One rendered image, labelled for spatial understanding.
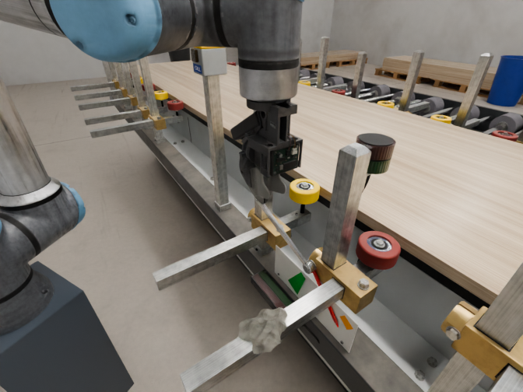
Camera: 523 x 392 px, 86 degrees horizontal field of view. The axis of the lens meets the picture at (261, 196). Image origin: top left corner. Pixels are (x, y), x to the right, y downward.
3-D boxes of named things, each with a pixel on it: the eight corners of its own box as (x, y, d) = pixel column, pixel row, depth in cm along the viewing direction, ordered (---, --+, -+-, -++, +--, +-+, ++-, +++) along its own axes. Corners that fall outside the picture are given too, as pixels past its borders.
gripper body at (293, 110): (266, 182, 46) (266, 108, 39) (240, 162, 52) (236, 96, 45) (301, 169, 49) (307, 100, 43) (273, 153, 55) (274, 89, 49)
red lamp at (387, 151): (377, 163, 43) (380, 150, 41) (346, 150, 47) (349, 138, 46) (400, 154, 45) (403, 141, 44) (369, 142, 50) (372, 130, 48)
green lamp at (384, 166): (373, 177, 44) (376, 165, 43) (344, 163, 48) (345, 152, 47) (395, 167, 47) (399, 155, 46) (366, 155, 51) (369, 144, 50)
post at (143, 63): (159, 148, 152) (138, 50, 126) (157, 146, 154) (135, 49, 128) (165, 147, 154) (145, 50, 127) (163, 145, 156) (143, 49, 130)
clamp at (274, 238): (273, 252, 71) (273, 237, 68) (245, 224, 80) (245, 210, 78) (292, 243, 74) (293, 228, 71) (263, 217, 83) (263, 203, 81)
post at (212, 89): (219, 211, 98) (206, 75, 74) (214, 205, 102) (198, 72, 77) (231, 208, 101) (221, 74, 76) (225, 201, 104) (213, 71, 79)
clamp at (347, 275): (355, 315, 52) (360, 298, 49) (307, 268, 61) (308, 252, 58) (374, 300, 54) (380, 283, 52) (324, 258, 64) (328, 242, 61)
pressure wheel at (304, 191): (316, 228, 76) (321, 193, 70) (286, 225, 77) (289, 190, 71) (315, 211, 83) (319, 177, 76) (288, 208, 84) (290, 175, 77)
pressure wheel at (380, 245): (370, 302, 57) (384, 262, 51) (341, 276, 62) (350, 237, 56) (394, 284, 61) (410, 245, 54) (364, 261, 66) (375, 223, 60)
